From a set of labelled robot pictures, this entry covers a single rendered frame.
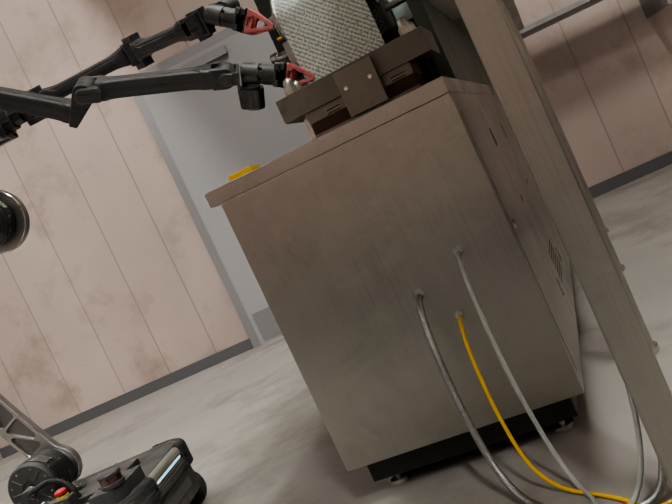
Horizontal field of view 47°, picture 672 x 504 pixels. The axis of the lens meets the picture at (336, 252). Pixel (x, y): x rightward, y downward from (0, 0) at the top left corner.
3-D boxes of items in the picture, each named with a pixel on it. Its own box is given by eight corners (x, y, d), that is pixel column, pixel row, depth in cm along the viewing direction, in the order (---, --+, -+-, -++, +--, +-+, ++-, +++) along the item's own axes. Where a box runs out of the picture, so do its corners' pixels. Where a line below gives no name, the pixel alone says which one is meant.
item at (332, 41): (315, 99, 209) (286, 36, 208) (392, 59, 202) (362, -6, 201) (314, 99, 209) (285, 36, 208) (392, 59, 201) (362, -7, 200)
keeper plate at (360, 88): (353, 117, 187) (334, 75, 186) (390, 99, 184) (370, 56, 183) (350, 117, 185) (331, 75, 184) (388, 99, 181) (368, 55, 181)
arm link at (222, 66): (71, 88, 204) (78, 74, 213) (76, 109, 207) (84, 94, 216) (233, 70, 206) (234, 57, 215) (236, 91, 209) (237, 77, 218)
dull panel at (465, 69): (499, 91, 412) (480, 50, 411) (505, 88, 411) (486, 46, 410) (443, 84, 201) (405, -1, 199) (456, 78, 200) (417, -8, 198)
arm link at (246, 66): (235, 66, 209) (243, 59, 214) (238, 90, 213) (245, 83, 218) (259, 67, 208) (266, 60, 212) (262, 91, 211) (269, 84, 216)
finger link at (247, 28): (267, 37, 214) (236, 31, 217) (276, 40, 221) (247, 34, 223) (271, 12, 213) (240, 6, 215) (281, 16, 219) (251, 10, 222)
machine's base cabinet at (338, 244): (464, 284, 438) (401, 146, 433) (574, 240, 418) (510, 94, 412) (361, 507, 200) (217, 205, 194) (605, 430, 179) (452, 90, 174)
